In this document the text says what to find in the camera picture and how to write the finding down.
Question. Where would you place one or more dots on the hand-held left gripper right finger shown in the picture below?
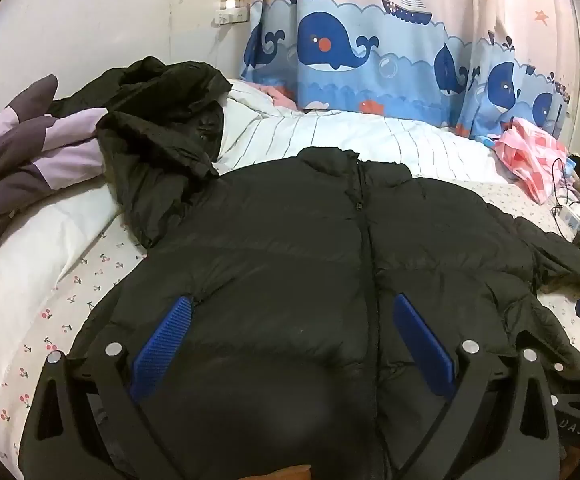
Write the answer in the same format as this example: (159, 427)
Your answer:
(420, 345)

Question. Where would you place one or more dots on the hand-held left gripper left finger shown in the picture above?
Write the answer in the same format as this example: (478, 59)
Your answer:
(164, 340)

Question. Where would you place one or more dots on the black puffer jacket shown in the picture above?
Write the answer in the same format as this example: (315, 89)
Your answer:
(280, 260)

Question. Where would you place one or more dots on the cherry print bed sheet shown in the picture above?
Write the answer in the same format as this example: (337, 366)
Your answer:
(69, 290)

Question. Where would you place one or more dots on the pink checkered cloth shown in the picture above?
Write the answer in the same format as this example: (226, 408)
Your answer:
(525, 155)

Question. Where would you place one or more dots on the white striped duvet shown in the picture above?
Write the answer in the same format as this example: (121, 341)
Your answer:
(370, 140)

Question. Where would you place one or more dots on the crumpled black hooded jacket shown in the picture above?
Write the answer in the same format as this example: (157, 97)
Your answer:
(154, 125)

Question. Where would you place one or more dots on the purple and lilac jacket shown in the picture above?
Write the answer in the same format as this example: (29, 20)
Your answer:
(19, 160)

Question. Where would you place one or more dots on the small pink cloth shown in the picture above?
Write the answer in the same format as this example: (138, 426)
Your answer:
(277, 95)

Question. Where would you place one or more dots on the whale print curtain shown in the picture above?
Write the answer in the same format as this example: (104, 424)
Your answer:
(345, 35)

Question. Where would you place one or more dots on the wall socket night light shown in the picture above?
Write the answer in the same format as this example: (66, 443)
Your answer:
(229, 10)

